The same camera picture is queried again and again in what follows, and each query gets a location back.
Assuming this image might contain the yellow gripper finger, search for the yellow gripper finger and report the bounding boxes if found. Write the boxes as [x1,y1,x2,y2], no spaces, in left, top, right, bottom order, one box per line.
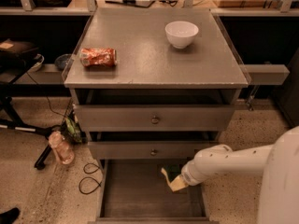
[170,175,188,191]

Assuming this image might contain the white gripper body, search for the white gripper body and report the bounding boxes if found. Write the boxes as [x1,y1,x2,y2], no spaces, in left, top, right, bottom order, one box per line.
[181,161,206,186]

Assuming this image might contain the yellow green sponge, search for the yellow green sponge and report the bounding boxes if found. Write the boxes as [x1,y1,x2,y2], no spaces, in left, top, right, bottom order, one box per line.
[161,165,180,187]

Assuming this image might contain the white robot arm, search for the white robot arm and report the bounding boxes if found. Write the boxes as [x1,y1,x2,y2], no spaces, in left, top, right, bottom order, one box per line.
[168,127,299,224]

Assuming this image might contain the grey bottom drawer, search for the grey bottom drawer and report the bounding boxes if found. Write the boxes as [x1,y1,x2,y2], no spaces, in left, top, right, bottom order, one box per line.
[88,159,219,224]

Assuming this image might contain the grey drawer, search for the grey drawer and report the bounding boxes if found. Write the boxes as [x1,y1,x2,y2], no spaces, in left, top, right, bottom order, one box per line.
[88,159,219,224]
[74,89,234,132]
[88,131,218,160]

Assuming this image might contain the grey middle drawer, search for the grey middle drawer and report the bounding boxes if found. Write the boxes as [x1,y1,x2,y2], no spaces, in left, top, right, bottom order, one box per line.
[88,131,218,160]

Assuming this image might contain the grey drawer cabinet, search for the grey drawer cabinet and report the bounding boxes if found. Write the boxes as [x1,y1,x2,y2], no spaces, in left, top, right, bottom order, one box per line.
[61,7,252,224]

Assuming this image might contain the grey top drawer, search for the grey top drawer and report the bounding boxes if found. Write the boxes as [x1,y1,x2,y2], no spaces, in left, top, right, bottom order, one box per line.
[74,89,234,132]

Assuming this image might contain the clear plastic bottle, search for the clear plastic bottle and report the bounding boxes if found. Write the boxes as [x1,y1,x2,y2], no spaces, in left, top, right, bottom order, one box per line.
[49,131,75,165]

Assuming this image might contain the green snack bag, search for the green snack bag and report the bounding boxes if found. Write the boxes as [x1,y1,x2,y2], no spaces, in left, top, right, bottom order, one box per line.
[65,118,82,143]

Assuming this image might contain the white ceramic bowl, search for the white ceramic bowl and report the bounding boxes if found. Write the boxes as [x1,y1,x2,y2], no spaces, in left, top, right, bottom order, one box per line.
[165,21,199,49]

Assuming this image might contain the crushed orange soda can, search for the crushed orange soda can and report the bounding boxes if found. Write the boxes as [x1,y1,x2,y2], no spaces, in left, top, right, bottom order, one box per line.
[79,48,117,67]

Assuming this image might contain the dark bowl on shelf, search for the dark bowl on shelf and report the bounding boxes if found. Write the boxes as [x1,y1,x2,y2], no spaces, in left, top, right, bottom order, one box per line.
[54,54,73,71]

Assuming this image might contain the black tripod stand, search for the black tripod stand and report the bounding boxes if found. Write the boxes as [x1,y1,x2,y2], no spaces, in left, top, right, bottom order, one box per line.
[0,96,59,170]

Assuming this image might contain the black shoe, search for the black shoe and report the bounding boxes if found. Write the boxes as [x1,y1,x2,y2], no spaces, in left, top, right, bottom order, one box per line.
[0,207,20,224]

